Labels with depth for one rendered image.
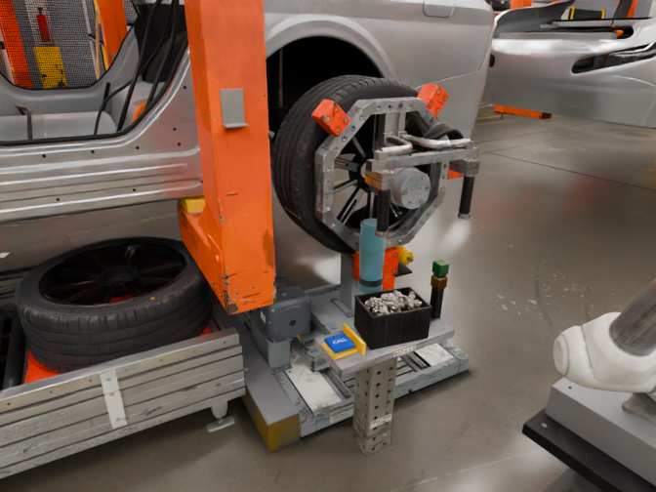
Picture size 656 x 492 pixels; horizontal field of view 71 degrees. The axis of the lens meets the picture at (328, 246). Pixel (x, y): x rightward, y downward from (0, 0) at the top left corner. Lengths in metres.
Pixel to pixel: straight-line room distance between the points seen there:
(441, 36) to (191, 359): 1.69
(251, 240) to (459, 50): 1.41
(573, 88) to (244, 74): 3.02
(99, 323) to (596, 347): 1.40
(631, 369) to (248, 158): 1.07
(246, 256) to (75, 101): 2.30
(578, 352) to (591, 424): 0.27
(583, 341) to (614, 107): 2.79
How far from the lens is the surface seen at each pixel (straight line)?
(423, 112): 1.68
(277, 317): 1.74
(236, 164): 1.29
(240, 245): 1.37
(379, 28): 2.08
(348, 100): 1.60
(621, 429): 1.47
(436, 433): 1.85
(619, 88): 3.90
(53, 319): 1.69
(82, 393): 1.61
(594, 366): 1.32
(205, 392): 1.71
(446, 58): 2.31
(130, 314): 1.61
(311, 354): 1.90
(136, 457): 1.84
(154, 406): 1.69
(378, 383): 1.56
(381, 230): 1.42
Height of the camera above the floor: 1.31
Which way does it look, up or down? 24 degrees down
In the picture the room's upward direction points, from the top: 1 degrees clockwise
